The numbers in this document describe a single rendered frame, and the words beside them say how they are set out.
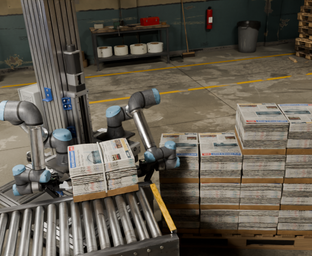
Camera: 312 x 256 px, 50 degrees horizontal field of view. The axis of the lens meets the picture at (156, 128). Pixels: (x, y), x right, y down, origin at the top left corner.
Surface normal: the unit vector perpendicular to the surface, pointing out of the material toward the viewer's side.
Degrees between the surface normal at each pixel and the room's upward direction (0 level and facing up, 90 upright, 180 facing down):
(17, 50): 90
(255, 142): 90
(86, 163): 1
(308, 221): 90
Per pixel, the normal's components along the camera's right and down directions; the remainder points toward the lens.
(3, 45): 0.26, 0.39
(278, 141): -0.07, 0.42
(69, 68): -0.60, 0.36
